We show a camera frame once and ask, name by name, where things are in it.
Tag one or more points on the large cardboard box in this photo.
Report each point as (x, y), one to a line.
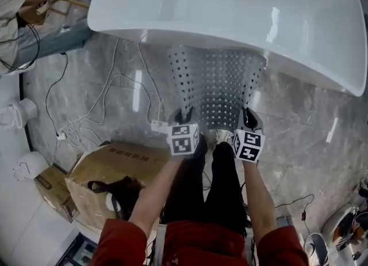
(115, 164)

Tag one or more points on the white power strip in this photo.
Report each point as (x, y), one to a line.
(61, 136)

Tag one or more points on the person's right forearm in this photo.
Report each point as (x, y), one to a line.
(258, 198)

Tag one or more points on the person's left forearm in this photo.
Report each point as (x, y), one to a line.
(158, 195)

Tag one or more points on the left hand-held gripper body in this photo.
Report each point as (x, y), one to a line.
(181, 144)

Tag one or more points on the small cardboard box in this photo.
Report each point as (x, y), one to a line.
(53, 190)

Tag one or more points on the grey perforated bubble mat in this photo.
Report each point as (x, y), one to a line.
(218, 86)

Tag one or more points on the white round fixture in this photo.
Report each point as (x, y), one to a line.
(342, 221)

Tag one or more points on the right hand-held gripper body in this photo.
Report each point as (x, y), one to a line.
(248, 145)

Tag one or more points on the white power adapter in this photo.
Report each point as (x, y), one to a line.
(159, 125)

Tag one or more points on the black bag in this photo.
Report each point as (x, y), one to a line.
(126, 193)

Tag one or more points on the white shoe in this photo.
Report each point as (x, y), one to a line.
(223, 136)

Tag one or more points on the red shirt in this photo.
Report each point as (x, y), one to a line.
(201, 244)

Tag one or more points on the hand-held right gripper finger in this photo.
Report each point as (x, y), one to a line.
(240, 119)
(258, 122)

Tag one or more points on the white bathtub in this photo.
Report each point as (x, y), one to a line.
(215, 8)

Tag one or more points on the black trousers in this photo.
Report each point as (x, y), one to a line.
(221, 190)

